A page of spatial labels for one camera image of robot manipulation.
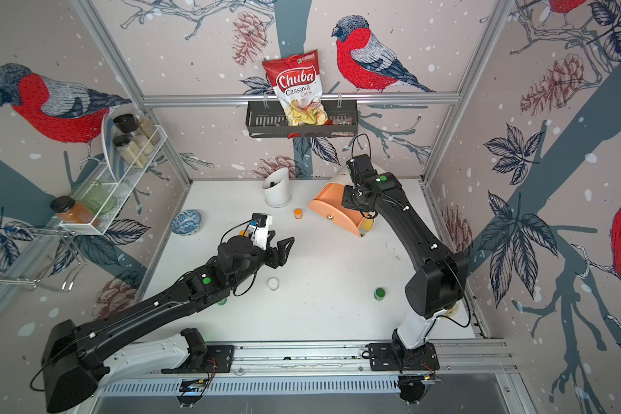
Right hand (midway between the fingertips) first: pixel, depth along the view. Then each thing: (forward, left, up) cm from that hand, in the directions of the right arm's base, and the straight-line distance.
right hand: (349, 199), depth 84 cm
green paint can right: (-24, -11, -20) cm, 33 cm away
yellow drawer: (-4, -7, -9) cm, 12 cm away
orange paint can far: (+9, +20, -20) cm, 30 cm away
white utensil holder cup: (+12, +28, -8) cm, 31 cm away
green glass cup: (-13, +70, +14) cm, 73 cm away
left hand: (-16, +18, +3) cm, 24 cm away
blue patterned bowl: (+3, +65, -20) cm, 68 cm away
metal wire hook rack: (-32, +74, +14) cm, 82 cm away
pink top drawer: (-4, +7, +2) cm, 8 cm away
